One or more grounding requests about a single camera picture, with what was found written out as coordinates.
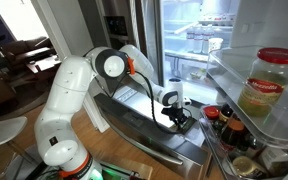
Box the silver freezer drawer handle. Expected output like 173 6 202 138
98 111 184 166

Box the brown sofa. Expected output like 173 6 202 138
0 35 57 68

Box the red-lidded glass pepper jar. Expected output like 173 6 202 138
237 47 288 118

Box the dark brown green-edged packet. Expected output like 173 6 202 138
178 117 197 135

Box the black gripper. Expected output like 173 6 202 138
161 105 190 130

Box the orange-capped brown bottle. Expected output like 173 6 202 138
220 114 248 151

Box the brown coffee table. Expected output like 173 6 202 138
26 54 62 75

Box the black water dispenser panel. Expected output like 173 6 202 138
104 14 132 51

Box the clear water bottle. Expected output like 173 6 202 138
186 26 196 53
202 24 215 55
193 24 205 54

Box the yellow-lidded jar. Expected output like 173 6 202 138
232 155 268 179

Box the large clear door bin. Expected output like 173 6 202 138
206 44 288 151

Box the clear crisper drawer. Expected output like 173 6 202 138
165 56 208 83

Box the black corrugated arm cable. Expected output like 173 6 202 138
93 68 193 135

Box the clear egg container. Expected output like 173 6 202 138
198 13 235 27

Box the dark glass bottle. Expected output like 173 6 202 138
238 133 263 158

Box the black-capped dark sauce bottle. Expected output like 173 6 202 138
213 103 234 133

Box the stainless steel refrigerator door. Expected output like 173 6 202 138
97 0 163 98

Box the orange cable clip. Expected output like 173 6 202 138
127 57 137 76

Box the clear door bin with bottles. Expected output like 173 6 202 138
198 104 288 180

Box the white chair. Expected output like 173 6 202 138
0 115 28 179

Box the white paper cup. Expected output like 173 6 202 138
208 37 224 54

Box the glass refrigerator shelf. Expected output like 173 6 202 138
163 49 210 64

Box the red-capped sauce bottle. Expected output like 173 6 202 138
203 105 221 126

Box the white refrigerator cabinet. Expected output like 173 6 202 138
158 0 242 108

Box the pale food box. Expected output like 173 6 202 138
259 146 288 176

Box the stainless steel freezer drawer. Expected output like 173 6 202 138
93 84 215 180

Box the white open refrigerator door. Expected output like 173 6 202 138
197 0 288 180

